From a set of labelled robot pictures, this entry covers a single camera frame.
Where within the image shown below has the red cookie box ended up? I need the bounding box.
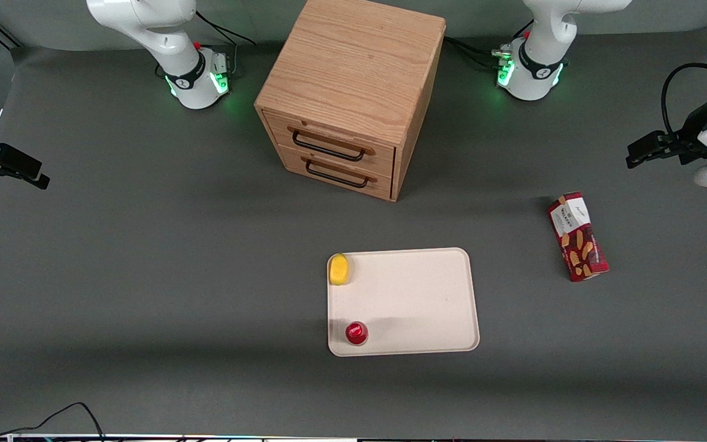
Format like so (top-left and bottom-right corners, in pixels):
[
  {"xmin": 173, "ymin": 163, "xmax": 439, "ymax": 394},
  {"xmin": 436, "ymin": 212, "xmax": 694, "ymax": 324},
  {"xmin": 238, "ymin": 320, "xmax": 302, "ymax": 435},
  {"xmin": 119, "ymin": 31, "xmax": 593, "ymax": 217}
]
[{"xmin": 547, "ymin": 191, "xmax": 611, "ymax": 283}]

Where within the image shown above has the beige rectangular tray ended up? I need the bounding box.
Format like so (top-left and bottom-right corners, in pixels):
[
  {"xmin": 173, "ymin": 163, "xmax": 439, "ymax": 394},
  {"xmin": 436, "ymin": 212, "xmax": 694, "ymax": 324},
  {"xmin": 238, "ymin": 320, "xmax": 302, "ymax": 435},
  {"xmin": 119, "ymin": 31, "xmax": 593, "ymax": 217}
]
[{"xmin": 326, "ymin": 247, "xmax": 481, "ymax": 358}]

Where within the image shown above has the wooden drawer front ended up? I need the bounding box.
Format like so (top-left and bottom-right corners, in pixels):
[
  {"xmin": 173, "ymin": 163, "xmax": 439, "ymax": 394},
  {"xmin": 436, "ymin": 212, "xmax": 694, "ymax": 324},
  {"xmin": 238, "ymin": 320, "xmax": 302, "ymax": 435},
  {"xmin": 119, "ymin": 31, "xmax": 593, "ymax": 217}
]
[
  {"xmin": 263, "ymin": 110, "xmax": 398, "ymax": 180},
  {"xmin": 276, "ymin": 144, "xmax": 395, "ymax": 201}
]

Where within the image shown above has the wooden drawer cabinet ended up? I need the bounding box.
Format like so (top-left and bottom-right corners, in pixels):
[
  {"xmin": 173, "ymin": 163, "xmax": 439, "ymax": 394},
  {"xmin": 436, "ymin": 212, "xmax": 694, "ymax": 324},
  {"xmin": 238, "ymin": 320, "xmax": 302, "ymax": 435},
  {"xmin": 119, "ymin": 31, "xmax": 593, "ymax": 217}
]
[{"xmin": 253, "ymin": 0, "xmax": 447, "ymax": 203}]

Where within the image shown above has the yellow lemon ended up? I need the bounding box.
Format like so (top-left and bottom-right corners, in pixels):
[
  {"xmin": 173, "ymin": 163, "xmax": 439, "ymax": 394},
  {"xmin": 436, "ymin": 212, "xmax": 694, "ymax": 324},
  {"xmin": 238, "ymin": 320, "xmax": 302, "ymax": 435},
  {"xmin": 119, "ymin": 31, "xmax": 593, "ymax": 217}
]
[{"xmin": 328, "ymin": 252, "xmax": 352, "ymax": 287}]

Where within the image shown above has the black base cable bundle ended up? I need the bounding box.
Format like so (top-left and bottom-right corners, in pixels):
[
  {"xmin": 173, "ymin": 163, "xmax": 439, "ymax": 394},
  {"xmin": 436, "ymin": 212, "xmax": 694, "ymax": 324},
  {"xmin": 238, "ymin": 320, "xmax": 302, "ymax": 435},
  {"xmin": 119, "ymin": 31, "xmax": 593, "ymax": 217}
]
[{"xmin": 444, "ymin": 36, "xmax": 508, "ymax": 71}]

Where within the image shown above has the thin black cable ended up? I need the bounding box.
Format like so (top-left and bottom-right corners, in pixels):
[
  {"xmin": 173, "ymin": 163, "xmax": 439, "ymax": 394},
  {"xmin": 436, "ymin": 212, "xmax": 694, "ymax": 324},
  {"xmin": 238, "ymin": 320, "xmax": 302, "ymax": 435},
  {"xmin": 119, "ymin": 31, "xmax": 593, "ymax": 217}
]
[{"xmin": 0, "ymin": 401, "xmax": 106, "ymax": 442}]

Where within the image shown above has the black drawer handle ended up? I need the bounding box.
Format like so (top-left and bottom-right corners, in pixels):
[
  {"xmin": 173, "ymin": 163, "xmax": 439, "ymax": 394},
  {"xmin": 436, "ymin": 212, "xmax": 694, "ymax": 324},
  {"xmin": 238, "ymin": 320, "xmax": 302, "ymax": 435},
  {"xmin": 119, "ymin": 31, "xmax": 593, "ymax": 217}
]
[
  {"xmin": 287, "ymin": 126, "xmax": 376, "ymax": 163},
  {"xmin": 299, "ymin": 155, "xmax": 378, "ymax": 190}
]

